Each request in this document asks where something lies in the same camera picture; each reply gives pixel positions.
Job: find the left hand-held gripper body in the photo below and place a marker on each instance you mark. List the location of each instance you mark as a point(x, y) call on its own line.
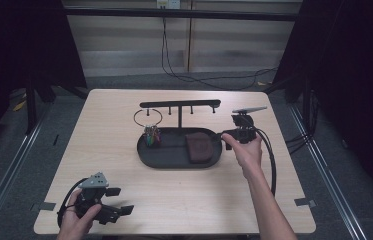
point(92, 201)

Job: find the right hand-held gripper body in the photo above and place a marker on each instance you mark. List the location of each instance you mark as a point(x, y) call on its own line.
point(243, 128)

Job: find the brown leather wallet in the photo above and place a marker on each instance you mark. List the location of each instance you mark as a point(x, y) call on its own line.
point(199, 148)

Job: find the black key rack with tray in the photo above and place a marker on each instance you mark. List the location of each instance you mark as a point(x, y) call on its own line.
point(174, 153)

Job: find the key bunch with coloured tags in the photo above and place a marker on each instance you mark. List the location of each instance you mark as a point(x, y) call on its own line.
point(152, 135)

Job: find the person's right hand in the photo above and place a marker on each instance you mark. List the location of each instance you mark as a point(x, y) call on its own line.
point(247, 156)

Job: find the person's left hand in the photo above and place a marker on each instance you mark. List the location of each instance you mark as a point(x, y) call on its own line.
point(74, 225)

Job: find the grey tape strip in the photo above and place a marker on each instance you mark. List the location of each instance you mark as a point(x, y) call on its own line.
point(305, 202)
point(43, 206)

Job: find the black metal stand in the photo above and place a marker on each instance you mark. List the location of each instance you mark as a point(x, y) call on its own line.
point(31, 106)
point(306, 106)

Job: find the small black tape piece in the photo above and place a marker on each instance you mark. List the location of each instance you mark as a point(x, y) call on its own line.
point(55, 139)

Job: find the yellow tape piece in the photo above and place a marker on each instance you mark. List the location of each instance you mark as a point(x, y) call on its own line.
point(19, 106)

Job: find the black curtain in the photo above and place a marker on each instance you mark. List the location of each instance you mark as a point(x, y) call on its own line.
point(350, 66)
point(20, 46)

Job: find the black horizontal bar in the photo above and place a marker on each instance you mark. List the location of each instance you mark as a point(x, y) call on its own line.
point(180, 14)

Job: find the metal floor rail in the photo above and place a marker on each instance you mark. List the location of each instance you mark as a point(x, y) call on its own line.
point(334, 193)
point(4, 186)

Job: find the white wall outlet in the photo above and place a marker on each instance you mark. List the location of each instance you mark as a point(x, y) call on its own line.
point(168, 3)

